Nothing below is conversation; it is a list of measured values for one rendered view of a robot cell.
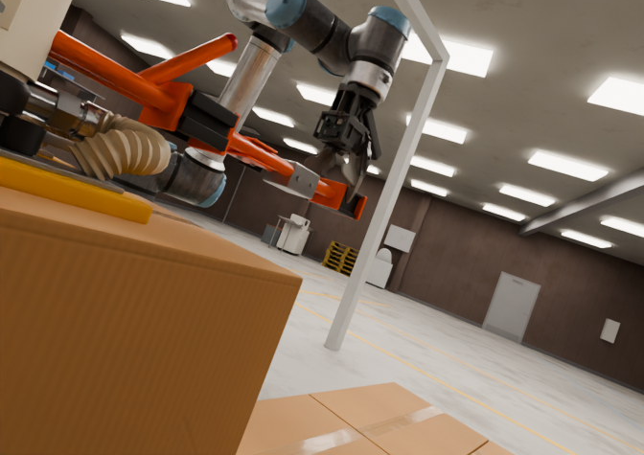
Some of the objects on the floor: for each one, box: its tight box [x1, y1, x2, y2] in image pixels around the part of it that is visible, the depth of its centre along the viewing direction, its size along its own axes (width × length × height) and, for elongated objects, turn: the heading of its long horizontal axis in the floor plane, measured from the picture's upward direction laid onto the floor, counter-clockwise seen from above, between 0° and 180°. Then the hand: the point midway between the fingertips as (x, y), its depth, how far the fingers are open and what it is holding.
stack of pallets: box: [321, 240, 359, 277], centre depth 1494 cm, size 141×96×100 cm
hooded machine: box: [365, 248, 393, 289], centre depth 1475 cm, size 80×66×143 cm
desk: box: [261, 224, 283, 247], centre depth 1554 cm, size 67×130×69 cm, turn 66°
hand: (331, 193), depth 78 cm, fingers open, 9 cm apart
